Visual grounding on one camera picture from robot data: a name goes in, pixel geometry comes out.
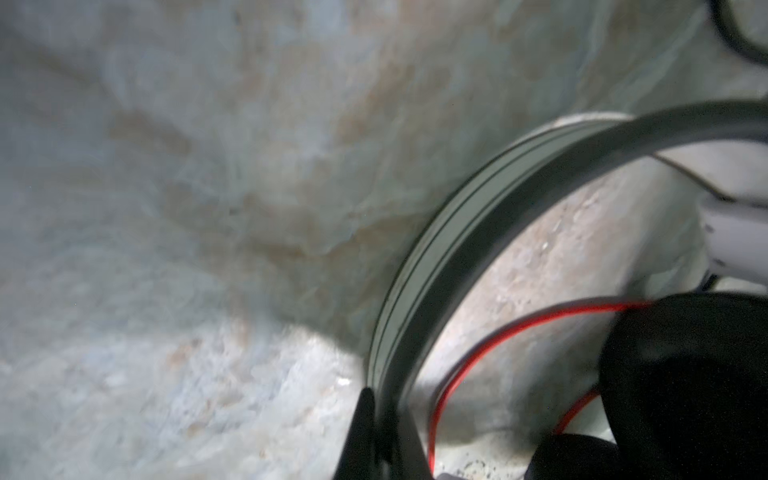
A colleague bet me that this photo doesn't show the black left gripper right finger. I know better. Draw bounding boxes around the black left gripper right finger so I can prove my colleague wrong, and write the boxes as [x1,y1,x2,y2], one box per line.
[392,408,434,480]

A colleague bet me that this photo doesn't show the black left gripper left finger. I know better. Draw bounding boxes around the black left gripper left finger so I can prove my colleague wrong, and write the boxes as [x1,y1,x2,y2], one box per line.
[333,387,376,480]

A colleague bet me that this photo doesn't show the red headphone cable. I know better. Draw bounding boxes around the red headphone cable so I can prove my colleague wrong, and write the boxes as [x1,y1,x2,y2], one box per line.
[427,299,652,475]

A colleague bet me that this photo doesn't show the white and black headphones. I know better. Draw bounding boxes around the white and black headphones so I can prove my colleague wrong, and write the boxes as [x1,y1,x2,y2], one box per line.
[366,100,767,467]

